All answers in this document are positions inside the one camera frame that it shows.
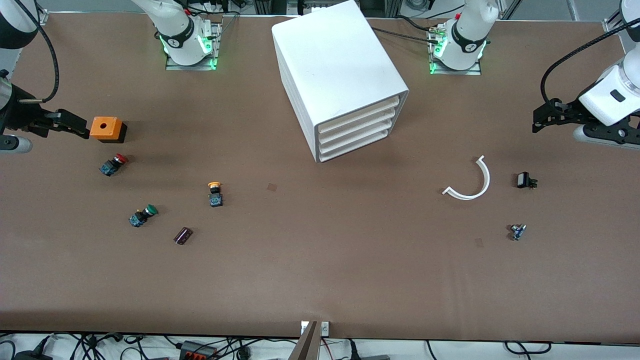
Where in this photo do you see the white metal bracket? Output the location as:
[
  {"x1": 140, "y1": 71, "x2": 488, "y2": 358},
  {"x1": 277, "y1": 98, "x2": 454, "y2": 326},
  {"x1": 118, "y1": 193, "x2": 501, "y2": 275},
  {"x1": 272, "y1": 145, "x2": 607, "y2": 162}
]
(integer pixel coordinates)
[{"x1": 300, "y1": 321, "x2": 331, "y2": 336}]

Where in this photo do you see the black orange power strip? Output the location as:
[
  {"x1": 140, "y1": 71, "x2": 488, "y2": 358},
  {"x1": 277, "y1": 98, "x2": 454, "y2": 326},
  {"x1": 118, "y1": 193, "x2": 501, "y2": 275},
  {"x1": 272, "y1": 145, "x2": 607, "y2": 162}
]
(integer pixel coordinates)
[{"x1": 179, "y1": 340, "x2": 219, "y2": 360}]

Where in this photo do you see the white curved plastic strip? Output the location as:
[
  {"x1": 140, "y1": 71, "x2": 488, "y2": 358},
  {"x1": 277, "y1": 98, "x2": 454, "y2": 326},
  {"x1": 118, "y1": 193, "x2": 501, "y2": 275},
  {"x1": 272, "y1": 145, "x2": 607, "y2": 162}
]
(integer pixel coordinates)
[{"x1": 442, "y1": 155, "x2": 491, "y2": 201}]

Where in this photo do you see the wooden post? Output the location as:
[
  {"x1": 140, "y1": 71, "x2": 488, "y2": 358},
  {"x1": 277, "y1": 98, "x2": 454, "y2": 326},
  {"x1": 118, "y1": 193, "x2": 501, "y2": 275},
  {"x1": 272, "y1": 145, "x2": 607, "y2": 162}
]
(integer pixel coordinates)
[{"x1": 288, "y1": 321, "x2": 321, "y2": 360}]

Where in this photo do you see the black cable to base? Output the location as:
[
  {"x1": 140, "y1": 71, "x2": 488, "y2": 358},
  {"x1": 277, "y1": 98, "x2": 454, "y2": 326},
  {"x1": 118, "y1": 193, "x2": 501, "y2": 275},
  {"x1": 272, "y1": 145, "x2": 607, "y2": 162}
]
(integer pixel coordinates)
[{"x1": 371, "y1": 15, "x2": 442, "y2": 45}]

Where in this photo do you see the white drawer cabinet shell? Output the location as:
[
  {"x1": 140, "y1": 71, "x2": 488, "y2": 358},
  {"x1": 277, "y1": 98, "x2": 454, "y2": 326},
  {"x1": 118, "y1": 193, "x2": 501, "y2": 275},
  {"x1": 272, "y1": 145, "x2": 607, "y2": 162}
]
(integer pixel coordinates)
[{"x1": 271, "y1": 0, "x2": 410, "y2": 163}]

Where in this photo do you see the green push button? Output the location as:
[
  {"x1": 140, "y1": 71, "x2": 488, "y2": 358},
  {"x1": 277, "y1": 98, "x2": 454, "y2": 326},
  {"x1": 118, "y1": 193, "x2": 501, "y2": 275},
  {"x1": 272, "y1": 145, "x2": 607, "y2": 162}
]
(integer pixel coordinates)
[{"x1": 128, "y1": 204, "x2": 159, "y2": 228}]

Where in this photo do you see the red push button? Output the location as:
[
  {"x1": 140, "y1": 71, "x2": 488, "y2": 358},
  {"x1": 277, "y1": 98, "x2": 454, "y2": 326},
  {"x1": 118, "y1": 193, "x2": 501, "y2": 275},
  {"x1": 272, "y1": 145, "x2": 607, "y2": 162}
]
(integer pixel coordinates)
[{"x1": 99, "y1": 154, "x2": 129, "y2": 177}]

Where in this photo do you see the black cable loop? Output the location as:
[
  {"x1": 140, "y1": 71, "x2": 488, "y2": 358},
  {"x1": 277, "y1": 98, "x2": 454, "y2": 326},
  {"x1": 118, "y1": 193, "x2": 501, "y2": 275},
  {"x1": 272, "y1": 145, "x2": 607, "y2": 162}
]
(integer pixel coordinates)
[{"x1": 503, "y1": 340, "x2": 554, "y2": 356}]

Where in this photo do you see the orange box with hole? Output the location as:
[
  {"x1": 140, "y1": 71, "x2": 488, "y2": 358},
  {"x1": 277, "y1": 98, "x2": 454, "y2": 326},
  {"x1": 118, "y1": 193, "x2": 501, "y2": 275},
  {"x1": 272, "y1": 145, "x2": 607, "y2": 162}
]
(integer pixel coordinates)
[{"x1": 90, "y1": 116, "x2": 128, "y2": 144}]

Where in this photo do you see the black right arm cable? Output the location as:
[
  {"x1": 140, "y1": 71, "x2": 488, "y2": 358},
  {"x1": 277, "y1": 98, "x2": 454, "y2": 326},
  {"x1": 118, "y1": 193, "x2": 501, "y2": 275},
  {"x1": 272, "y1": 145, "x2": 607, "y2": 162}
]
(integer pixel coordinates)
[{"x1": 20, "y1": 0, "x2": 61, "y2": 104}]

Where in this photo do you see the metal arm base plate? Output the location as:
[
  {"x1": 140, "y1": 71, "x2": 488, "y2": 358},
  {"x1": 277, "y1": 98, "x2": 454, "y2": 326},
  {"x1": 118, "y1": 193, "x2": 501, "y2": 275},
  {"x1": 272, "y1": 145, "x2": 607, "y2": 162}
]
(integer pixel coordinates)
[
  {"x1": 428, "y1": 25, "x2": 483, "y2": 76},
  {"x1": 165, "y1": 22, "x2": 222, "y2": 71}
]

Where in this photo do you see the white plastic drawer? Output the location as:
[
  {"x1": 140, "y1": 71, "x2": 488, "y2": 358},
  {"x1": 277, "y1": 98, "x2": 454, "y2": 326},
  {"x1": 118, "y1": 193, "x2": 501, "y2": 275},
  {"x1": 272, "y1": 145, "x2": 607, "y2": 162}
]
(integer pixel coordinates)
[
  {"x1": 317, "y1": 96, "x2": 401, "y2": 135},
  {"x1": 318, "y1": 107, "x2": 399, "y2": 144},
  {"x1": 318, "y1": 128, "x2": 390, "y2": 163},
  {"x1": 318, "y1": 118, "x2": 394, "y2": 154}
]

